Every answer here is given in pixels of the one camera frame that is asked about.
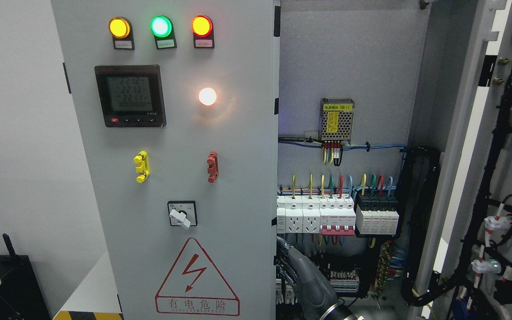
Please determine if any grey cabinet door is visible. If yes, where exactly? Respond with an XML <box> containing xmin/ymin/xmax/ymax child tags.
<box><xmin>430</xmin><ymin>0</ymin><xmax>512</xmax><ymax>320</ymax></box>
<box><xmin>52</xmin><ymin>0</ymin><xmax>281</xmax><ymax>320</ymax></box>

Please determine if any white glowing indicator lamp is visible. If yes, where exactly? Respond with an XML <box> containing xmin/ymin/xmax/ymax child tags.
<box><xmin>198</xmin><ymin>87</ymin><xmax>217</xmax><ymax>107</ymax></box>

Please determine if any white socket breaker row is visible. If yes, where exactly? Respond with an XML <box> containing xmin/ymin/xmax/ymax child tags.
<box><xmin>276</xmin><ymin>195</ymin><xmax>356</xmax><ymax>236</ymax></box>

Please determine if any perforated metal power supply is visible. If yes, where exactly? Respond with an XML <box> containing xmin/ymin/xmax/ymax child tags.
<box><xmin>319</xmin><ymin>98</ymin><xmax>354</xmax><ymax>141</ymax></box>

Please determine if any grey cabinet body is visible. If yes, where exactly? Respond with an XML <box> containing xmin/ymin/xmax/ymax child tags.
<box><xmin>277</xmin><ymin>0</ymin><xmax>479</xmax><ymax>320</ymax></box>

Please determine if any black surge protector block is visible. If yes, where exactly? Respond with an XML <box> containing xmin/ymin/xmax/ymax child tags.
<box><xmin>355</xmin><ymin>193</ymin><xmax>400</xmax><ymax>236</ymax></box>

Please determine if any black digital power meter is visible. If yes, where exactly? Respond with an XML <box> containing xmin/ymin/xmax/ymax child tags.
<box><xmin>94</xmin><ymin>64</ymin><xmax>166</xmax><ymax>128</ymax></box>

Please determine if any red electric hazard sticker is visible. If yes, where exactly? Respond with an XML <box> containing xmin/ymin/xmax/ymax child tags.
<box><xmin>155</xmin><ymin>237</ymin><xmax>240</xmax><ymax>316</ymax></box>

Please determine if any red indicator lamp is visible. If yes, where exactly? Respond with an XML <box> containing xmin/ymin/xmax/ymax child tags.
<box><xmin>191</xmin><ymin>15</ymin><xmax>215</xmax><ymax>49</ymax></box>

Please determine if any green indicator lamp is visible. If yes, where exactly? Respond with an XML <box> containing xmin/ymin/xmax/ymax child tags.
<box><xmin>150</xmin><ymin>16</ymin><xmax>177</xmax><ymax>49</ymax></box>

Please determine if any yellow indicator lamp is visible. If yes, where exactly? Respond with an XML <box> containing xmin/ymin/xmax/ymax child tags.
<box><xmin>108</xmin><ymin>16</ymin><xmax>135</xmax><ymax>50</ymax></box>

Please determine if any black box at left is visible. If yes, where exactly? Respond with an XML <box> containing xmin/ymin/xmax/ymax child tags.
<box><xmin>0</xmin><ymin>233</ymin><xmax>51</xmax><ymax>320</ymax></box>

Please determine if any red terminal post block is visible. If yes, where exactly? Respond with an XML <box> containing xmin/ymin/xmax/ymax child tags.
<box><xmin>207</xmin><ymin>151</ymin><xmax>219</xmax><ymax>184</ymax></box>

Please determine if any white rotary selector switch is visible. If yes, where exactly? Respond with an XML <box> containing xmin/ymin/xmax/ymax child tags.
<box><xmin>167</xmin><ymin>200</ymin><xmax>198</xmax><ymax>229</ymax></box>

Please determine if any yellow terminal post block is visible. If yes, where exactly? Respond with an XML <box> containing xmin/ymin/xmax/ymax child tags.
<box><xmin>133</xmin><ymin>150</ymin><xmax>150</xmax><ymax>184</ymax></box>

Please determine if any black corrugated cable conduit right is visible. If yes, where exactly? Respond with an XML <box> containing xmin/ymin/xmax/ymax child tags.
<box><xmin>396</xmin><ymin>147</ymin><xmax>461</xmax><ymax>308</ymax></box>

